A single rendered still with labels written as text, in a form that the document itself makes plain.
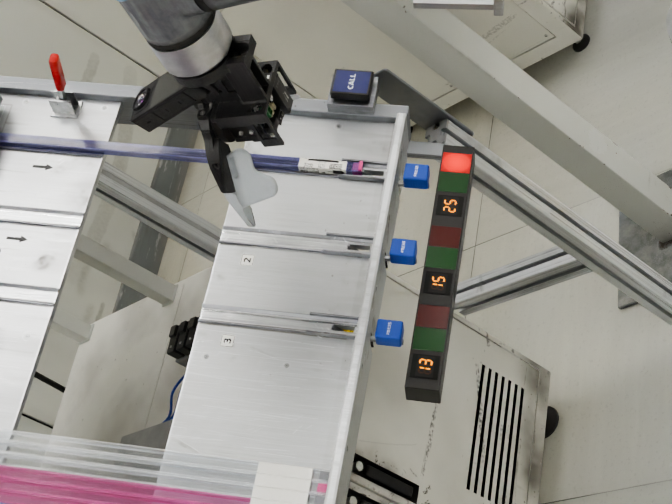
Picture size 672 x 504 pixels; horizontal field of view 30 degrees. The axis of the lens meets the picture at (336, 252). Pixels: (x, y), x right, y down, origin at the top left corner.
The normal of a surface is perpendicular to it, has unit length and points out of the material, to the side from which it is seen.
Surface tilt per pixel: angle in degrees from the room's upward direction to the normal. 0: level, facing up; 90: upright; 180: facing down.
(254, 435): 43
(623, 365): 0
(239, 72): 90
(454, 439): 90
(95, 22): 90
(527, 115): 90
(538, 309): 0
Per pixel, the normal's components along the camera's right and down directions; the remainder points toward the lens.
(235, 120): -0.17, 0.85
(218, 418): -0.10, -0.53
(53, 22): 0.65, -0.29
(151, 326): -0.73, -0.45
